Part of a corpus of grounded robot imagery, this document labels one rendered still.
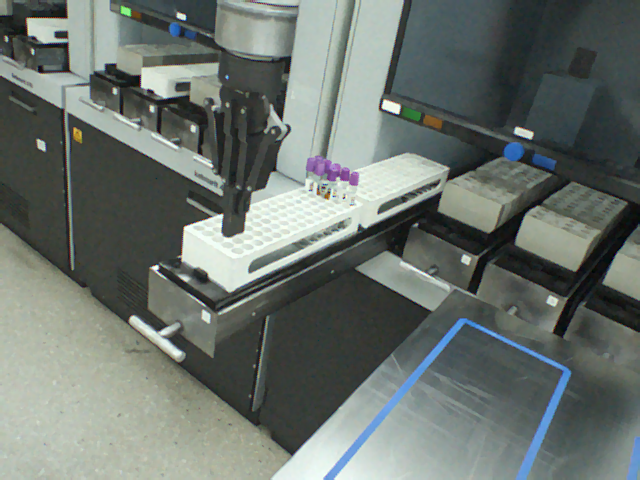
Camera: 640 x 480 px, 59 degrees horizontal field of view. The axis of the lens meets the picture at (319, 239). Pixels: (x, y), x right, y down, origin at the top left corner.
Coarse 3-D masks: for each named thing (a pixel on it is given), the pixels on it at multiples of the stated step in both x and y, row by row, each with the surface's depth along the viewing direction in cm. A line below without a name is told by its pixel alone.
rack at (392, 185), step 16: (400, 160) 115; (416, 160) 117; (368, 176) 105; (384, 176) 106; (400, 176) 107; (416, 176) 109; (432, 176) 110; (368, 192) 98; (384, 192) 100; (400, 192) 102; (416, 192) 112; (432, 192) 114; (368, 208) 95; (384, 208) 107; (400, 208) 105; (368, 224) 97
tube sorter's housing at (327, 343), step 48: (384, 0) 103; (384, 48) 106; (336, 144) 119; (384, 144) 116; (432, 144) 135; (624, 240) 116; (336, 288) 118; (384, 288) 110; (432, 288) 103; (288, 336) 132; (336, 336) 122; (384, 336) 114; (288, 384) 137; (336, 384) 126; (288, 432) 142
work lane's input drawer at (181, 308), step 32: (384, 224) 100; (320, 256) 87; (352, 256) 93; (160, 288) 76; (192, 288) 73; (256, 288) 77; (288, 288) 81; (192, 320) 74; (224, 320) 72; (256, 320) 78
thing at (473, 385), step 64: (448, 320) 75; (512, 320) 78; (384, 384) 62; (448, 384) 64; (512, 384) 66; (576, 384) 68; (320, 448) 53; (384, 448) 54; (448, 448) 56; (512, 448) 57; (576, 448) 59
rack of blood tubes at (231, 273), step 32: (288, 192) 92; (192, 224) 77; (256, 224) 81; (288, 224) 83; (320, 224) 84; (352, 224) 92; (192, 256) 76; (224, 256) 72; (256, 256) 75; (288, 256) 81
